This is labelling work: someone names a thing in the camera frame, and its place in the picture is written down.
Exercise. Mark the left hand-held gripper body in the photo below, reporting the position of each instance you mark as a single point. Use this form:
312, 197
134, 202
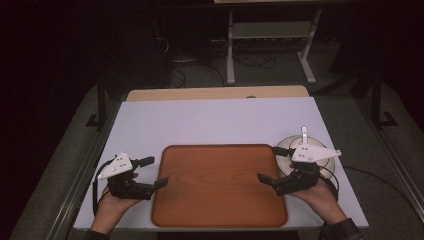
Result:
128, 188

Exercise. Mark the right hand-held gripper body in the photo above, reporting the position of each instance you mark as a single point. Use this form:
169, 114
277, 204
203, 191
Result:
303, 180

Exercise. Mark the person's left hand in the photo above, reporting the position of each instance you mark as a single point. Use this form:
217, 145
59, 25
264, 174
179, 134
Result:
110, 211

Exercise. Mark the person's right hand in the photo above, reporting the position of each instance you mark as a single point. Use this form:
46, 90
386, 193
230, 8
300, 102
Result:
321, 203

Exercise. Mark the white plate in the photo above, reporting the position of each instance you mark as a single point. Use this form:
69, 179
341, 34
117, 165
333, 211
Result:
283, 166

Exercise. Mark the white spoon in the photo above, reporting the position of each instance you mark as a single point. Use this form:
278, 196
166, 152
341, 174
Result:
304, 135

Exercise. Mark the brown wooden tray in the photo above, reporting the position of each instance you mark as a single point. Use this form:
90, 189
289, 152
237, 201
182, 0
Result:
216, 186

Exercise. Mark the white table board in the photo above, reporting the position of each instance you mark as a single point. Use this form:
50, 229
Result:
206, 123

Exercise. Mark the black metal stand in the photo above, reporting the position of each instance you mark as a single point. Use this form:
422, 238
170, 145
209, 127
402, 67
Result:
376, 100
101, 100

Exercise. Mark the white metal stand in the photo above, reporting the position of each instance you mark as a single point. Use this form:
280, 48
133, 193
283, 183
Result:
230, 66

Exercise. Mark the aluminium frame rail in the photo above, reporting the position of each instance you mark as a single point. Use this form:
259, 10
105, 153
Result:
386, 150
81, 181

